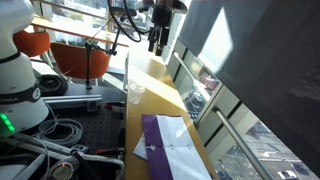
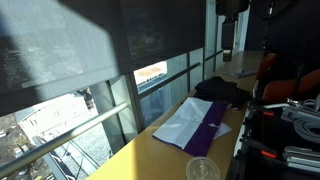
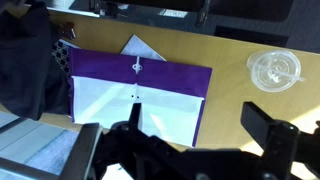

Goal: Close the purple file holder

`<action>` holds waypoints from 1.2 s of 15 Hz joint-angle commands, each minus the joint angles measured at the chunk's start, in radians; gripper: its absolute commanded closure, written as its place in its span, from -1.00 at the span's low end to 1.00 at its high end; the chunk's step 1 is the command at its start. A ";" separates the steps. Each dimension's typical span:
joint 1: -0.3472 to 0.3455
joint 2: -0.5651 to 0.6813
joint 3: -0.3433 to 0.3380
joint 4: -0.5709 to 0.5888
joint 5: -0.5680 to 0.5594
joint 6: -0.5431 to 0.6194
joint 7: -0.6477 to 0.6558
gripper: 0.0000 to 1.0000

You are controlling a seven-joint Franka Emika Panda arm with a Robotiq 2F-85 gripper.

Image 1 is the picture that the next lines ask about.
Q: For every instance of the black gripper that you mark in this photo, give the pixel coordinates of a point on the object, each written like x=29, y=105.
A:
x=162, y=12

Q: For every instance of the purple file holder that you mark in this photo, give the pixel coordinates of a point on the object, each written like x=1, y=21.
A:
x=170, y=150

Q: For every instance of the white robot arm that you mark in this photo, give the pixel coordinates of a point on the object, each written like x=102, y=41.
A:
x=21, y=105

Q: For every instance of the clear plastic cup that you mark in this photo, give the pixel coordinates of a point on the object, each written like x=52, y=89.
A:
x=137, y=91

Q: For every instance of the orange chair near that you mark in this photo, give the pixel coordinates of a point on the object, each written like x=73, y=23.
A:
x=72, y=61

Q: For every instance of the orange chair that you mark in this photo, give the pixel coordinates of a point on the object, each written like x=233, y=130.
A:
x=72, y=61
x=32, y=44

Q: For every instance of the metal window handrail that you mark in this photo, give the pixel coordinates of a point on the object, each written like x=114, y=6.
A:
x=262, y=171

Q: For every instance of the dark roller blind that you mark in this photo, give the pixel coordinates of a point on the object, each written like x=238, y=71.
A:
x=267, y=52

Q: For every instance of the white paper sheet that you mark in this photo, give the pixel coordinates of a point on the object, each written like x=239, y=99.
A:
x=140, y=149

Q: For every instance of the orange chair far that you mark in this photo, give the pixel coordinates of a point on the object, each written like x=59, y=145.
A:
x=32, y=44

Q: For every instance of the black camera stand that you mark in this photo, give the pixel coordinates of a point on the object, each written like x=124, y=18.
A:
x=89, y=46

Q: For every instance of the aluminium profile rail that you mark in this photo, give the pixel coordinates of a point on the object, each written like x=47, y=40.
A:
x=90, y=102

